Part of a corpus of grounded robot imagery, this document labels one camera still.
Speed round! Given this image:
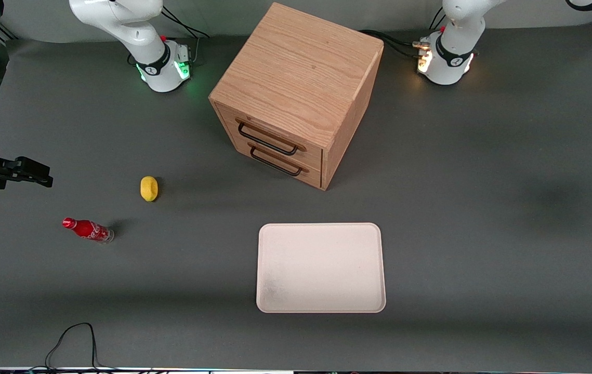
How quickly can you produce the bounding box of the red cola bottle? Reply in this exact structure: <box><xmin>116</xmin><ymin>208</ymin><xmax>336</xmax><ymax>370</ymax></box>
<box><xmin>62</xmin><ymin>217</ymin><xmax>115</xmax><ymax>244</ymax></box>

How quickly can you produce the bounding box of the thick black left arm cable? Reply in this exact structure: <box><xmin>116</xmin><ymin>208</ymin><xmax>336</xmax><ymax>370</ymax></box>
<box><xmin>360</xmin><ymin>29</ymin><xmax>422</xmax><ymax>59</ymax></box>

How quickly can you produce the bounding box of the thin black looped cable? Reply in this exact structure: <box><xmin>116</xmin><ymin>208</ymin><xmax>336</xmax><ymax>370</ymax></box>
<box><xmin>30</xmin><ymin>322</ymin><xmax>120</xmax><ymax>372</ymax></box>

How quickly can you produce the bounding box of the yellow lemon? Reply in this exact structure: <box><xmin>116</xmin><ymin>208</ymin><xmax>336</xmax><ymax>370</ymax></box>
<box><xmin>140</xmin><ymin>176</ymin><xmax>159</xmax><ymax>202</ymax></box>

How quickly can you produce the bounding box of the black metal drawer handle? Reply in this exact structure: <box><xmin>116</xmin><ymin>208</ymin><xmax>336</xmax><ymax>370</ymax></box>
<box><xmin>235</xmin><ymin>118</ymin><xmax>307</xmax><ymax>156</ymax></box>
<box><xmin>247</xmin><ymin>142</ymin><xmax>310</xmax><ymax>178</ymax></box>

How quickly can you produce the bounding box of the black right arm base cable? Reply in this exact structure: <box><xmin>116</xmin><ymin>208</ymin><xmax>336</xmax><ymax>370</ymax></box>
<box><xmin>162</xmin><ymin>5</ymin><xmax>211</xmax><ymax>64</ymax></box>

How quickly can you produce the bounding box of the wooden drawer front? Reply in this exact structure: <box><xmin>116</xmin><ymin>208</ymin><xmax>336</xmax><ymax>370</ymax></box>
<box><xmin>221</xmin><ymin>127</ymin><xmax>323</xmax><ymax>189</ymax></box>
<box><xmin>215</xmin><ymin>102</ymin><xmax>324</xmax><ymax>170</ymax></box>

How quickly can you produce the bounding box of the wooden two-drawer cabinet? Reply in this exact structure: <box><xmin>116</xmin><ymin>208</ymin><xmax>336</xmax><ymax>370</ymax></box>
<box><xmin>208</xmin><ymin>2</ymin><xmax>385</xmax><ymax>191</ymax></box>

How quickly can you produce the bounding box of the white rectangular plastic tray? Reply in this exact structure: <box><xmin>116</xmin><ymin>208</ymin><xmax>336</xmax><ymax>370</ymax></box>
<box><xmin>256</xmin><ymin>222</ymin><xmax>387</xmax><ymax>314</ymax></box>

